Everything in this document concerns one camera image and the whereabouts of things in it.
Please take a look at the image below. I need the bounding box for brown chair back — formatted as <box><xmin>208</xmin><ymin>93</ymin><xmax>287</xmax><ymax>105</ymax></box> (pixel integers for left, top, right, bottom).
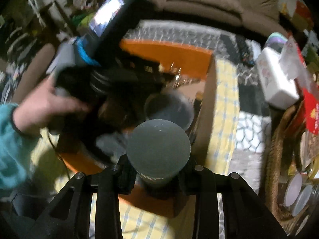
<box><xmin>11</xmin><ymin>43</ymin><xmax>56</xmax><ymax>104</ymax></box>

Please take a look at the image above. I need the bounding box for white tissue box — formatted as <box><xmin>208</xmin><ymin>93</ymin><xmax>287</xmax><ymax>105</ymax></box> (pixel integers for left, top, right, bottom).
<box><xmin>256</xmin><ymin>47</ymin><xmax>299</xmax><ymax>110</ymax></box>

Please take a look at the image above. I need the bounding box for yellow checked tablecloth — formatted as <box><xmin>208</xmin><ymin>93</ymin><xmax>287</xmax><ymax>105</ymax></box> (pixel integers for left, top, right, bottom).
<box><xmin>30</xmin><ymin>57</ymin><xmax>239</xmax><ymax>238</ymax></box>

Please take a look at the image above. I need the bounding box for teal sleeve forearm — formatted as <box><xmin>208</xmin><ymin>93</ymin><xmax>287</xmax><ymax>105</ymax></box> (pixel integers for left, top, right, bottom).
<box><xmin>0</xmin><ymin>104</ymin><xmax>40</xmax><ymax>190</ymax></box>

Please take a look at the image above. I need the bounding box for black remote control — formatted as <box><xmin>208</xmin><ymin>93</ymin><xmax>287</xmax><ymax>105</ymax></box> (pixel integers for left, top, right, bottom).
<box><xmin>236</xmin><ymin>35</ymin><xmax>255</xmax><ymax>68</ymax></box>

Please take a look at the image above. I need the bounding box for brown sofa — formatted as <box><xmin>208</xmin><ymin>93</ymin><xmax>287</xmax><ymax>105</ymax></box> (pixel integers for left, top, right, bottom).
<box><xmin>151</xmin><ymin>0</ymin><xmax>288</xmax><ymax>37</ymax></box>

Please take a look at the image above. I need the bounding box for person's left hand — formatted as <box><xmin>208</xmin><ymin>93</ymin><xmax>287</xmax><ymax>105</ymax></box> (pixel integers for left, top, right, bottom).
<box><xmin>12</xmin><ymin>75</ymin><xmax>89</xmax><ymax>136</ymax></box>

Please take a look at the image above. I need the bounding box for pale green tube bottle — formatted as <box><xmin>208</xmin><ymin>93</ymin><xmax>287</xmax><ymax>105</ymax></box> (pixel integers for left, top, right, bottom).
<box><xmin>126</xmin><ymin>119</ymin><xmax>191</xmax><ymax>187</ymax></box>

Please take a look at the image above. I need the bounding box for green bag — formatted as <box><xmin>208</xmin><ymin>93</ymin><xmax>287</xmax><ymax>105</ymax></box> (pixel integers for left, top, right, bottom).
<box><xmin>71</xmin><ymin>13</ymin><xmax>95</xmax><ymax>27</ymax></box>

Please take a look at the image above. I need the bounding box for wicker basket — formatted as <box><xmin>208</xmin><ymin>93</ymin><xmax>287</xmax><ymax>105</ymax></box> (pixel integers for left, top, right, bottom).
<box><xmin>265</xmin><ymin>105</ymin><xmax>307</xmax><ymax>234</ymax></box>

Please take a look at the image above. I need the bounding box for orange cardboard box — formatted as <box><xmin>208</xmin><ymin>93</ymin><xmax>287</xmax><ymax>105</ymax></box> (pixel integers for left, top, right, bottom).
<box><xmin>58</xmin><ymin>39</ymin><xmax>215</xmax><ymax>217</ymax></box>

